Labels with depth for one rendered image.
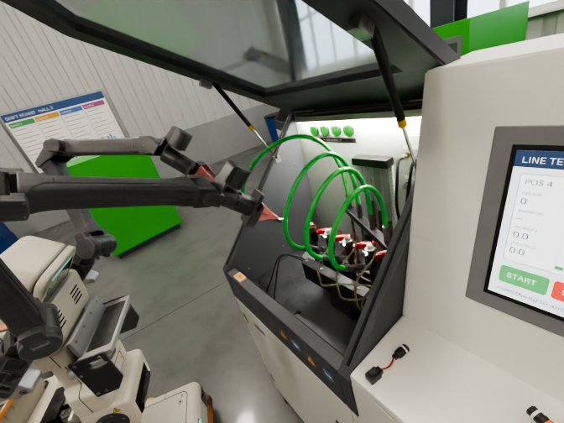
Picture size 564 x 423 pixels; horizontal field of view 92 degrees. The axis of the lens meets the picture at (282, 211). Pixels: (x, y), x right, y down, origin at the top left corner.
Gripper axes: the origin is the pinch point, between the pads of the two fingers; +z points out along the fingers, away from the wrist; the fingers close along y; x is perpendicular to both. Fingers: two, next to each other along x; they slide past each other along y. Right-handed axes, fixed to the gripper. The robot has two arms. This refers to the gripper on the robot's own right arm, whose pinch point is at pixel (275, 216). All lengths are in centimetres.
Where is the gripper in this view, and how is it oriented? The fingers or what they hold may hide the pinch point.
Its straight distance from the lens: 84.8
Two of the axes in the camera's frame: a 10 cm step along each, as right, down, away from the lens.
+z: 8.0, 3.4, 5.0
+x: -3.9, -3.4, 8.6
